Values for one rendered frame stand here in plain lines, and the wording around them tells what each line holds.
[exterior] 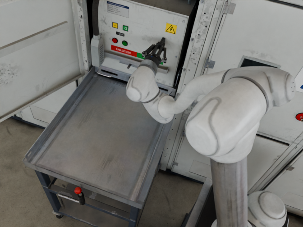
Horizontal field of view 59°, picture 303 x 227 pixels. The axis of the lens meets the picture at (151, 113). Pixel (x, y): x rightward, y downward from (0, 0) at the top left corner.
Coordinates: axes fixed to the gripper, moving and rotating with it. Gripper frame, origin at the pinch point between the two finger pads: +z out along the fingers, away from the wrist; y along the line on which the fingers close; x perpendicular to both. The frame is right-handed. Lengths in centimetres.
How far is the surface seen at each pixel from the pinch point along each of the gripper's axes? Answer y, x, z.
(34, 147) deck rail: -42, -34, -62
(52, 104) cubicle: -77, -79, -3
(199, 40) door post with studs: 18.7, 8.0, -0.9
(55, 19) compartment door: -54, 4, -11
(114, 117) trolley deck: -14.9, -38.3, -26.8
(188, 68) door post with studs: 17.0, -10.2, -0.9
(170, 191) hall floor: 30, -123, -17
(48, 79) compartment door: -59, -30, -22
